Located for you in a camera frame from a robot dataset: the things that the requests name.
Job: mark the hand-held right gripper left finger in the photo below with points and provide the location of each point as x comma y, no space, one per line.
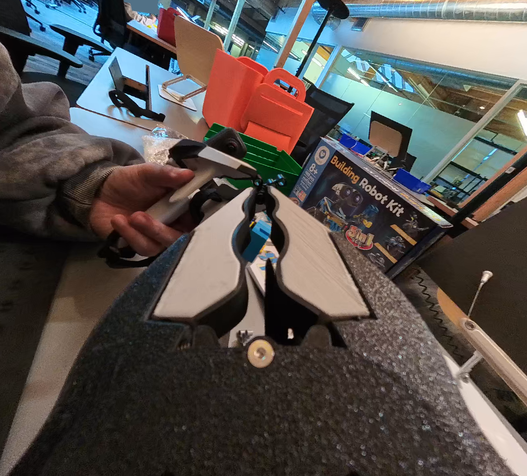
197,274

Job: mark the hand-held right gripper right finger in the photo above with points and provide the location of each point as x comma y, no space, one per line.
325,274

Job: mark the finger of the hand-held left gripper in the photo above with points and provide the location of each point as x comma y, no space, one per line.
224,163

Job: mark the cluster of black bushes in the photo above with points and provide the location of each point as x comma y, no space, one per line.
260,195

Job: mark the building instruction booklet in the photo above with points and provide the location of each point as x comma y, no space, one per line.
259,274

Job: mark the person's left forearm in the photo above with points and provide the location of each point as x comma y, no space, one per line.
49,155

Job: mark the grey desk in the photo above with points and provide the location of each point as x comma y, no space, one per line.
82,299

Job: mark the person's left hand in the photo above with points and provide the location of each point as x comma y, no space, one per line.
131,192

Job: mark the clear bubble wrap bag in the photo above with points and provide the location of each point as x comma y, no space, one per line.
158,146

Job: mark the green plastic bin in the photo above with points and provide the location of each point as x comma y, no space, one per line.
267,159

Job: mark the orange plastic case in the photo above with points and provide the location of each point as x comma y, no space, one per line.
247,101

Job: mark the grey blue toy robot body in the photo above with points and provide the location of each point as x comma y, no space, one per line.
257,237

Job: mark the dark toy kit box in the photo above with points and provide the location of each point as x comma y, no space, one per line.
370,212

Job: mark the light wooden stand panel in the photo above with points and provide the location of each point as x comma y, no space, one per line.
195,47

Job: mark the white table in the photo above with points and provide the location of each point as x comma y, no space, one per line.
103,80

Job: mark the black mesh office chair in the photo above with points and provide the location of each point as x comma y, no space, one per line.
325,113

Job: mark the red bag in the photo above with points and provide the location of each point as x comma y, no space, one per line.
168,25

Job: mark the wooden table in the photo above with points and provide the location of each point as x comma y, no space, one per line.
451,305

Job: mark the black partition board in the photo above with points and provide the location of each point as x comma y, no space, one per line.
486,245

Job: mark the black floor lamp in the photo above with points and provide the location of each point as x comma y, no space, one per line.
331,4

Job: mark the silver ventilation duct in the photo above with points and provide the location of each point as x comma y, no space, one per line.
432,8

